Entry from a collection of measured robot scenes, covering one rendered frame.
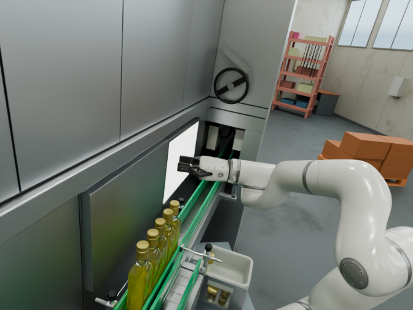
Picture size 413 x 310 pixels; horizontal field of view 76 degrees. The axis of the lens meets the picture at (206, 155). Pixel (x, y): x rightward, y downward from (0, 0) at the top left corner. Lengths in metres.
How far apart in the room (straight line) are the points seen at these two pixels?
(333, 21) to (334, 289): 12.04
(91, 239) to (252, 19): 1.34
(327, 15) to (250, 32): 10.76
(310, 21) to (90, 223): 11.57
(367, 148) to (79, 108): 4.83
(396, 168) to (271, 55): 4.44
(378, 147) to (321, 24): 7.75
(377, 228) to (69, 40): 0.67
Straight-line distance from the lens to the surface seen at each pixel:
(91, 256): 0.84
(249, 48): 1.63
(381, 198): 0.61
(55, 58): 0.59
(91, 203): 0.73
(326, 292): 0.73
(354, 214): 0.60
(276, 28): 1.62
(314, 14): 12.03
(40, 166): 0.61
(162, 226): 0.87
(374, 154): 5.29
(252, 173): 0.87
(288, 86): 9.95
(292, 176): 0.72
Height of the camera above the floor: 1.88
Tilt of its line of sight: 23 degrees down
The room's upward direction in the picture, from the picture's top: 9 degrees clockwise
